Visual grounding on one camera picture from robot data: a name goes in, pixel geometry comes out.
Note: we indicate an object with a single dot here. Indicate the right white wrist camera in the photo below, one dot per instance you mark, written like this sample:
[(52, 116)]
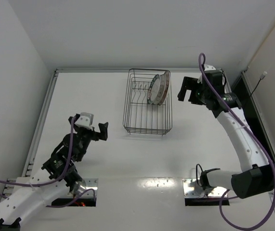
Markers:
[(208, 67)]

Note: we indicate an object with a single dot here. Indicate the metal base plate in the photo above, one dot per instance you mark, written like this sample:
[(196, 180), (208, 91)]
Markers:
[(90, 184), (192, 190)]

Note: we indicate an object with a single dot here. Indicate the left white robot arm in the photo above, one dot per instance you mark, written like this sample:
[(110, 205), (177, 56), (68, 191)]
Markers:
[(57, 176)]

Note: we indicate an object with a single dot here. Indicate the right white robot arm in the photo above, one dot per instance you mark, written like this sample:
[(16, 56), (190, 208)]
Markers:
[(257, 175)]

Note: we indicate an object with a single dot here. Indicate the black rim flower plate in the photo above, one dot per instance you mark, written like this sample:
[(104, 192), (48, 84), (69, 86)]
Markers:
[(160, 91)]

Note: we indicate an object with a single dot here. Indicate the orange sunburst plate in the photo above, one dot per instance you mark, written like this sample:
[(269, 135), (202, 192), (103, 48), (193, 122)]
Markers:
[(167, 86)]

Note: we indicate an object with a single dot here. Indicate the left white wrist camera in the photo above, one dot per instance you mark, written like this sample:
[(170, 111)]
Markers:
[(84, 120)]

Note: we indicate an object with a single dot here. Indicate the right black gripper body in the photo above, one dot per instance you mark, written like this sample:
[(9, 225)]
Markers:
[(194, 90)]

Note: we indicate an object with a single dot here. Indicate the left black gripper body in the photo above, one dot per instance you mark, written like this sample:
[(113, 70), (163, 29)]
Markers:
[(88, 133)]

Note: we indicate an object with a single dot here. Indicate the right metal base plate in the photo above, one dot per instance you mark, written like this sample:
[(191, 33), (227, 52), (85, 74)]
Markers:
[(192, 190)]

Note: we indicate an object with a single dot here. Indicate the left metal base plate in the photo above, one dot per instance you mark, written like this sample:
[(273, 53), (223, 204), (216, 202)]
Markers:
[(90, 184)]

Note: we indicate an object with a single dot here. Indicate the green rim plate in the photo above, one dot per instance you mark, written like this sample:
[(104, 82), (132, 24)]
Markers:
[(153, 89)]

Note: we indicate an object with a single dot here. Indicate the wire dish rack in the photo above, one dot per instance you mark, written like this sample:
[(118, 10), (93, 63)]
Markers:
[(139, 117)]

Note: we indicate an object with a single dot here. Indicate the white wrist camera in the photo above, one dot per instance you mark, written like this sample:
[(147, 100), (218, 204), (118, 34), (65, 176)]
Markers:
[(84, 120), (208, 67)]

